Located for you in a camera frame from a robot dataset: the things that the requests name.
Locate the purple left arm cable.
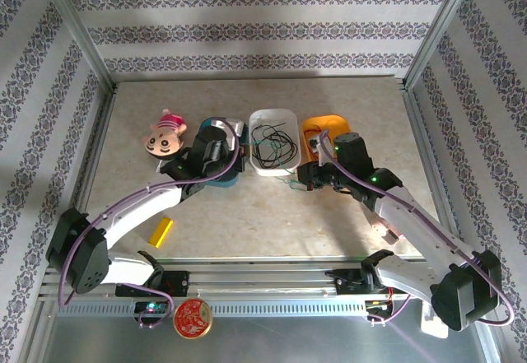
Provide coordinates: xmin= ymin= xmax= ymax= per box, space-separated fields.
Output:
xmin=57 ymin=119 xmax=242 ymax=329

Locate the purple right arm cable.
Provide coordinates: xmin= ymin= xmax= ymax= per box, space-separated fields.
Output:
xmin=316 ymin=130 xmax=515 ymax=327

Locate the orange plastic bin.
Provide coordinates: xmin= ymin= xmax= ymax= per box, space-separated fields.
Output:
xmin=301 ymin=114 xmax=354 ymax=163

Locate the pink striped plush doll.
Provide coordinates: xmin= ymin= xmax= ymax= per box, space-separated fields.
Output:
xmin=142 ymin=108 xmax=189 ymax=173

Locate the yellow block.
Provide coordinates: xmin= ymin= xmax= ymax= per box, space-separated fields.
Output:
xmin=147 ymin=216 xmax=175 ymax=249

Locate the small circuit board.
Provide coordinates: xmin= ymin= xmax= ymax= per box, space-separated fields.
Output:
xmin=133 ymin=300 xmax=172 ymax=323
xmin=364 ymin=299 xmax=392 ymax=323

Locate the white plastic bracket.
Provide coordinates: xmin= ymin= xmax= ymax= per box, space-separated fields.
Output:
xmin=419 ymin=300 xmax=450 ymax=339

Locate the white plastic bin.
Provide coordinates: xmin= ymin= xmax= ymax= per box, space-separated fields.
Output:
xmin=247 ymin=108 xmax=301 ymax=178

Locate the small pink brown object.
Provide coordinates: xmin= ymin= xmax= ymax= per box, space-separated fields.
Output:
xmin=370 ymin=221 xmax=403 ymax=244

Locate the aluminium frame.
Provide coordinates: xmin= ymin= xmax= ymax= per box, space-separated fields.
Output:
xmin=20 ymin=0 xmax=511 ymax=363

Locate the slotted grey cable duct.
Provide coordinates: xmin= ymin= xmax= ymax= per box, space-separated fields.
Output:
xmin=55 ymin=300 xmax=371 ymax=319

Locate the teal plastic bin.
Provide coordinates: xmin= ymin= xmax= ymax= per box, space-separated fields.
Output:
xmin=199 ymin=115 xmax=248 ymax=189

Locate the red cable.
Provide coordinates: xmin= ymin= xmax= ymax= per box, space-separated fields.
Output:
xmin=303 ymin=126 xmax=327 ymax=162

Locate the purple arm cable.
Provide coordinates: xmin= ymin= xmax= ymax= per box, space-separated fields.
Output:
xmin=316 ymin=130 xmax=515 ymax=327
xmin=57 ymin=119 xmax=242 ymax=329

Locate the red round tin lid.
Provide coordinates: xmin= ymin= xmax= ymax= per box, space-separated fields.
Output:
xmin=172 ymin=296 xmax=214 ymax=340

